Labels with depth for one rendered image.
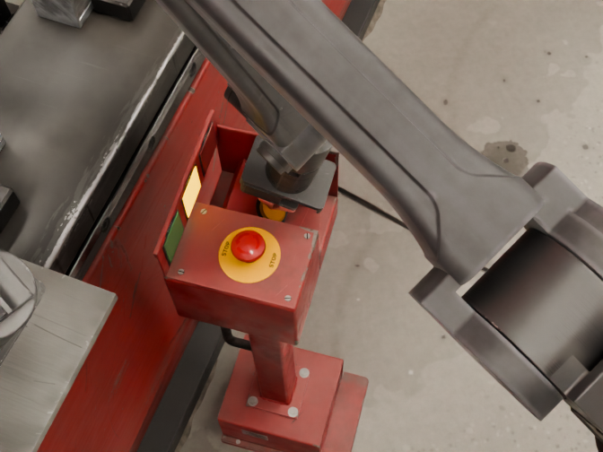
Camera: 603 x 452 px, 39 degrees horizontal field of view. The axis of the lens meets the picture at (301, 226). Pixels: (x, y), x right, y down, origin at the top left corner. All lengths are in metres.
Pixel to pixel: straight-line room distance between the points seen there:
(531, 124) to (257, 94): 1.40
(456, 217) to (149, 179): 0.70
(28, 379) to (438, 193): 0.42
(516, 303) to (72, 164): 0.64
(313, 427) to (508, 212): 1.19
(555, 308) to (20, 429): 0.45
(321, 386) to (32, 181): 0.82
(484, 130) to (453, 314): 1.62
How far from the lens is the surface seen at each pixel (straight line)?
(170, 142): 1.13
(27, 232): 0.96
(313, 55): 0.44
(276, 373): 1.46
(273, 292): 0.98
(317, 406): 1.62
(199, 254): 1.01
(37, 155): 1.00
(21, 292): 0.56
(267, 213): 1.09
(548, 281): 0.46
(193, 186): 1.01
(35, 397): 0.74
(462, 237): 0.45
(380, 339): 1.79
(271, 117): 0.78
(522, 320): 0.45
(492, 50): 2.21
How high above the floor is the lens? 1.68
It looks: 62 degrees down
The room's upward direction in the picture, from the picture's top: 3 degrees counter-clockwise
